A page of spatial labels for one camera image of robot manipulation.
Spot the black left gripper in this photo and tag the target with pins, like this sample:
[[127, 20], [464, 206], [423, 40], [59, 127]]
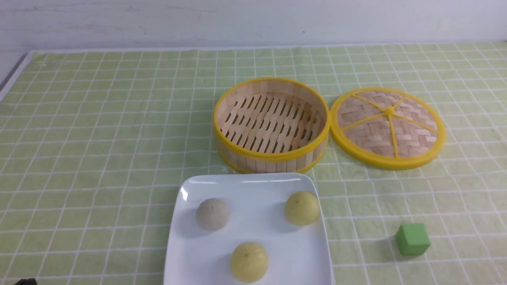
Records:
[[27, 281]]

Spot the pale beige steamed bun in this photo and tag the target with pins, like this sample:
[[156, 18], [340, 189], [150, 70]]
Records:
[[213, 214]]

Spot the yellow steamed bun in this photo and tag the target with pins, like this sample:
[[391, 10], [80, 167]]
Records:
[[302, 208], [249, 262]]

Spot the white square plate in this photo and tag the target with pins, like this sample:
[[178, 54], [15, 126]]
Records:
[[297, 255]]

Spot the green checkered tablecloth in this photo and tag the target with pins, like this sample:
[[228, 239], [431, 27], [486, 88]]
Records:
[[94, 147]]

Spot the bamboo steamer basket yellow rim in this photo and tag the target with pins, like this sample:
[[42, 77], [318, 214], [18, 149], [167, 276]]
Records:
[[271, 125]]

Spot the green cube block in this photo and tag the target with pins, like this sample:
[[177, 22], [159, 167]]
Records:
[[412, 239]]

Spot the woven bamboo steamer lid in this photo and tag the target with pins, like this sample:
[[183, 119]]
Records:
[[387, 128]]

